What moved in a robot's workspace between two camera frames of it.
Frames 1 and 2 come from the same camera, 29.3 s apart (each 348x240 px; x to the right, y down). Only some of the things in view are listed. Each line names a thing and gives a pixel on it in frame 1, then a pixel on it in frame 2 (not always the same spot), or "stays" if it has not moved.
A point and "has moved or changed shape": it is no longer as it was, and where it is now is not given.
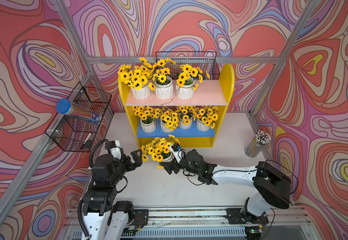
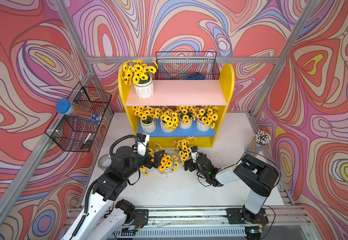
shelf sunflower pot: (163, 84) -> (184, 151)
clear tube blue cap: (64, 106) stays
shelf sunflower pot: (206, 118) stays
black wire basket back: (203, 61) stays
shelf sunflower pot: (188, 81) has moved or changed shape
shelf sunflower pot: (169, 120) stays
